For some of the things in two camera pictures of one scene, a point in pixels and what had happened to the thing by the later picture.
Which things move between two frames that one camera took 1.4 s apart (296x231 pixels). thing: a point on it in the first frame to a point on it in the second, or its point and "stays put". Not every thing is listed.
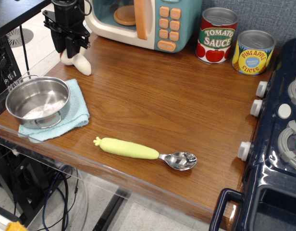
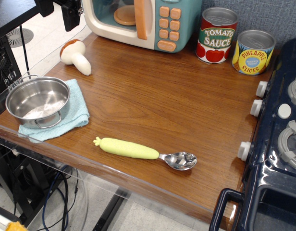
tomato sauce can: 217,35 stays put
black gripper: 67,31 to 71,13
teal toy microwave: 168,26 stays put
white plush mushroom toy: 80,61 stays put
